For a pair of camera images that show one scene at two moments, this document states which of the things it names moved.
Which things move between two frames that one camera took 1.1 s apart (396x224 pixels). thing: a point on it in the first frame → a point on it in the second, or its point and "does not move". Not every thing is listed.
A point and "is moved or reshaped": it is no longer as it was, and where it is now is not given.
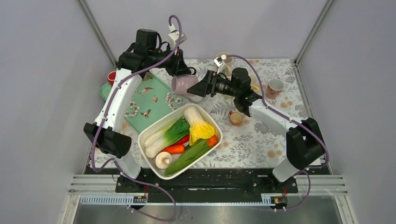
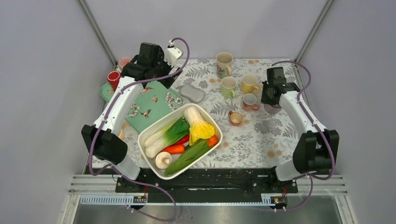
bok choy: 166,136 does not move
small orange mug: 236,118 does not move
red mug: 111,76 does not move
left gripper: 179,67 → 166,82
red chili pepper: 183,140 does not move
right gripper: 207,86 → 264,100
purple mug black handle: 180,83 is moved or reshaped
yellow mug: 253,81 does not move
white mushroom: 163,160 does not move
